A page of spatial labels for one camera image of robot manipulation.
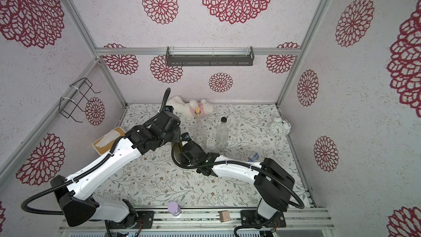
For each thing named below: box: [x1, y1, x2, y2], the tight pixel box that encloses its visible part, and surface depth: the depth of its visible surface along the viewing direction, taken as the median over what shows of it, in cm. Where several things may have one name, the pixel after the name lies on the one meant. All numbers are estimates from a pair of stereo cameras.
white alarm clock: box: [269, 116, 292, 137], surface depth 99 cm
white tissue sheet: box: [95, 129, 121, 148], surface depth 97 cm
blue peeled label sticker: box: [248, 152, 260, 163], surface depth 96 cm
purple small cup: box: [167, 201, 181, 217], surface depth 71 cm
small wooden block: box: [218, 210, 231, 223], surface depth 75 cm
